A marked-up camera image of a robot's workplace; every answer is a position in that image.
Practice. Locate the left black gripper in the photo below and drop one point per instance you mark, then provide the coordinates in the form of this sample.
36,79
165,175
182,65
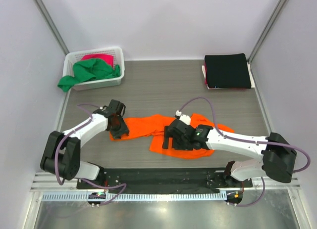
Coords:
123,130

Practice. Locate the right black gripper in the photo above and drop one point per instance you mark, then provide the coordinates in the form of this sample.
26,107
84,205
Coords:
176,145

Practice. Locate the white plastic basket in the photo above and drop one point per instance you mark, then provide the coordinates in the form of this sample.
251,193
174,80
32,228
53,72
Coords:
118,59

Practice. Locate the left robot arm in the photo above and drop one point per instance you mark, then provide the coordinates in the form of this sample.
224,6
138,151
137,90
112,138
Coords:
62,154

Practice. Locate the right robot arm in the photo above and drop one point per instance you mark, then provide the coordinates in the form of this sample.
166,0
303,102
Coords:
268,156

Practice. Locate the green t shirt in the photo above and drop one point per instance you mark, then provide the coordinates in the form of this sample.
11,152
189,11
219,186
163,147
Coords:
93,69

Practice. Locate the pink t shirt in basket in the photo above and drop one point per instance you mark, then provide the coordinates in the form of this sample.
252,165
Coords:
109,59

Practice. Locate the folded white t shirt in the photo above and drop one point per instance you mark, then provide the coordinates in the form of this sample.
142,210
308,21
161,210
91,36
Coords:
250,75

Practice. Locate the folded pink t shirt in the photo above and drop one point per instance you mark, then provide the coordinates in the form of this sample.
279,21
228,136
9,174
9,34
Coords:
204,69

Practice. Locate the folded black t shirt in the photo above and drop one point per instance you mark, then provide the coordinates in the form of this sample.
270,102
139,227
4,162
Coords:
227,71

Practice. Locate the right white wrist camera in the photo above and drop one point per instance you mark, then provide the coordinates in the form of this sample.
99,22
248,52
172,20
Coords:
186,119

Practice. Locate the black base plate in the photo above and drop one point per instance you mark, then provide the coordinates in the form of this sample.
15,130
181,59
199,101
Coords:
170,180

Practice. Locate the white slotted cable duct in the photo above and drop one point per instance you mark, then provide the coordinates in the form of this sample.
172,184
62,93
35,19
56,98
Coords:
99,196

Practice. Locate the aluminium front rail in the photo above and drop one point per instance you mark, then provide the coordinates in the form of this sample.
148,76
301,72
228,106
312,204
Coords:
47,182

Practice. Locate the left aluminium frame post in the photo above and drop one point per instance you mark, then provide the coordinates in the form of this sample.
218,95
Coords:
51,24

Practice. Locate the aluminium frame post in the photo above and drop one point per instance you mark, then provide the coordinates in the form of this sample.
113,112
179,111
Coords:
268,27
51,24

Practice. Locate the right aluminium frame post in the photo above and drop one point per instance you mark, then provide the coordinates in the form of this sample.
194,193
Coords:
268,27

